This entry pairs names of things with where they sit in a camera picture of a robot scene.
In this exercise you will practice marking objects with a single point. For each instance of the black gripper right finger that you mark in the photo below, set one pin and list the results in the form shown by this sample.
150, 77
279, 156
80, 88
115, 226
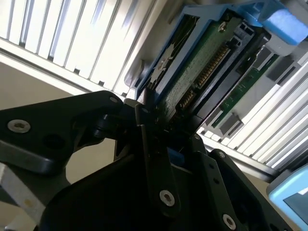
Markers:
221, 187

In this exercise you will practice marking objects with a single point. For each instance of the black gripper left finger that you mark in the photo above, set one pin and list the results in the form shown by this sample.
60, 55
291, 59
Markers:
48, 125

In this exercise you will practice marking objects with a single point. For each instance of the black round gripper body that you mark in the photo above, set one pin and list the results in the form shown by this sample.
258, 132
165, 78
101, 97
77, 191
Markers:
108, 199

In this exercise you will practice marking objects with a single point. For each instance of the hard disk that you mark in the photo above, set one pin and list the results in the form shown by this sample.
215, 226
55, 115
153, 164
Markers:
204, 60

